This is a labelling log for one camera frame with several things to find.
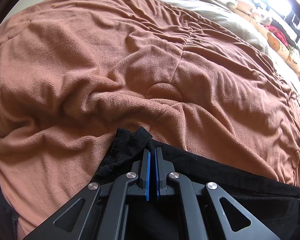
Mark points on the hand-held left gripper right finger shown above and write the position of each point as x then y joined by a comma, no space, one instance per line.
157,177

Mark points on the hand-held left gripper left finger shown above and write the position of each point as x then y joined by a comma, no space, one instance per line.
148,175

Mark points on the black pants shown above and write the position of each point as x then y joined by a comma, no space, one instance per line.
215,170

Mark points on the bed with brown sheet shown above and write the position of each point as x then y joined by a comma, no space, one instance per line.
89,67

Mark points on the cartoon printed pillow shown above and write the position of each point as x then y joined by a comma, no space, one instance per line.
275,40

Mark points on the pink cloth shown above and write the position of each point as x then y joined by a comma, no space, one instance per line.
277,33

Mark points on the beige blanket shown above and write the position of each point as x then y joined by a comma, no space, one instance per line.
215,12

